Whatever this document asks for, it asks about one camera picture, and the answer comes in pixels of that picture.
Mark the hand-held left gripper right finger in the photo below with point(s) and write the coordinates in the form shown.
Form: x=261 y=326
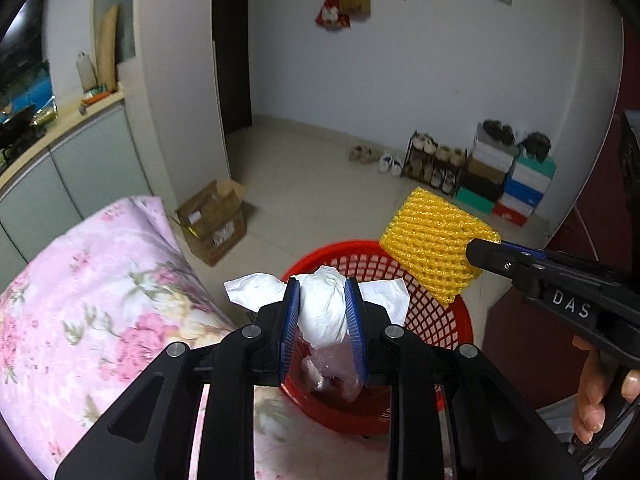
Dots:
x=352 y=320

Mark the red plastic mesh basket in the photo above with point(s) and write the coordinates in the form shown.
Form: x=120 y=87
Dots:
x=450 y=325

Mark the wooden cutting board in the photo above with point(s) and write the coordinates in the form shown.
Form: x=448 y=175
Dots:
x=107 y=50

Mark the dark wooden door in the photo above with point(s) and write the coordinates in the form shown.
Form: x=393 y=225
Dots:
x=232 y=50

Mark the blue backsplash picture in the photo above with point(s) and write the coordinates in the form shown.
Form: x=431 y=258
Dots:
x=25 y=87

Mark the red gift bag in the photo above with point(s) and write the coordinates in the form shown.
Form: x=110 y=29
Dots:
x=330 y=15

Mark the dark red wooden cabinet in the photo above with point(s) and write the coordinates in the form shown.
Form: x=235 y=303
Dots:
x=600 y=210

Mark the pink floral blanket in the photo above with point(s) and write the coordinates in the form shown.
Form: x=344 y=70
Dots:
x=100 y=310

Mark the black gas stove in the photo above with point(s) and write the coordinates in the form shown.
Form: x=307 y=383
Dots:
x=15 y=130

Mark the black range hood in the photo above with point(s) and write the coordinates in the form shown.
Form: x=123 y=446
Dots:
x=25 y=25

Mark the white bottle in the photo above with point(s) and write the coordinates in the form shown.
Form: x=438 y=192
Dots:
x=86 y=72

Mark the cardboard box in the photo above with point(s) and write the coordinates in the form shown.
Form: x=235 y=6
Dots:
x=215 y=225

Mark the beige fuzzy slipper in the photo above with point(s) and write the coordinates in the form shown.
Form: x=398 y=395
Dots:
x=357 y=154
x=371 y=156

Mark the group of assorted shoes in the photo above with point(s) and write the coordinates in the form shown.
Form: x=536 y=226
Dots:
x=442 y=152

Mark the black shoe rack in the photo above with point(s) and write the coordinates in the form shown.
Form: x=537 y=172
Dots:
x=411 y=152

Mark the person's right hand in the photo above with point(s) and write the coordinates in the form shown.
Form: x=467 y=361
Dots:
x=590 y=390

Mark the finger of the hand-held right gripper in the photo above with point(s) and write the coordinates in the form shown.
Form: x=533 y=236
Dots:
x=500 y=260
x=525 y=252

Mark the small orange tray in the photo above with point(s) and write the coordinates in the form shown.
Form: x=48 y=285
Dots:
x=97 y=96

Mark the clear plastic bag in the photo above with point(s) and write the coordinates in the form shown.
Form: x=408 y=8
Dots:
x=330 y=375

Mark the dark fuzzy slipper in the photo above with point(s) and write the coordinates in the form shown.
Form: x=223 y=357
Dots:
x=543 y=147
x=528 y=145

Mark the stack of shoe boxes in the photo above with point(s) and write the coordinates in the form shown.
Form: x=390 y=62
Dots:
x=495 y=175

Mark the white paper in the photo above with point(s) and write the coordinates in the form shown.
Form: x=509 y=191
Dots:
x=322 y=310

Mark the kitchen counter with cabinets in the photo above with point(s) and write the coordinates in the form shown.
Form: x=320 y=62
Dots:
x=75 y=175

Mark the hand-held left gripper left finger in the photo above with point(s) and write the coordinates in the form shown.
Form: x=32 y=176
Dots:
x=290 y=320

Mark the white sneaker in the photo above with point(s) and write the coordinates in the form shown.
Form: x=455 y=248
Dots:
x=385 y=162
x=396 y=166

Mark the yellow foam net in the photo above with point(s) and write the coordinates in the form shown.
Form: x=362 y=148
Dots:
x=430 y=240

